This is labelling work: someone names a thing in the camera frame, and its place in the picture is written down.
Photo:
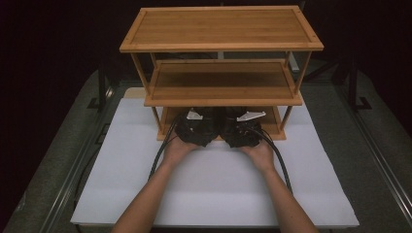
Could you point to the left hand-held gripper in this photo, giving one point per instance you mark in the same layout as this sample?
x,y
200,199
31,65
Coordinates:
x,y
194,131

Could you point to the wooden three-tier shoe rack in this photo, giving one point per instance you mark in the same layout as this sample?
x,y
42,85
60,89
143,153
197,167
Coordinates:
x,y
221,27

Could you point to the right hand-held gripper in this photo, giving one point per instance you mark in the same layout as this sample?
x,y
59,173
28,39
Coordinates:
x,y
243,132

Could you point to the black metal stand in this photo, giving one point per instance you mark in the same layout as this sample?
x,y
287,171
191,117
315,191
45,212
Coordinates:
x,y
101,87
353,87

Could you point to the person's right hand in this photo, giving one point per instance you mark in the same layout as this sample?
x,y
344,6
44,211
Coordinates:
x,y
262,157

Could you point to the person's left hand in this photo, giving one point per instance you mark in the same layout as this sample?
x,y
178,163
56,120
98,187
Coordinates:
x,y
176,152

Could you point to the metal table rail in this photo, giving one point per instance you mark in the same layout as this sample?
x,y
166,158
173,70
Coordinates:
x,y
69,181
375,155

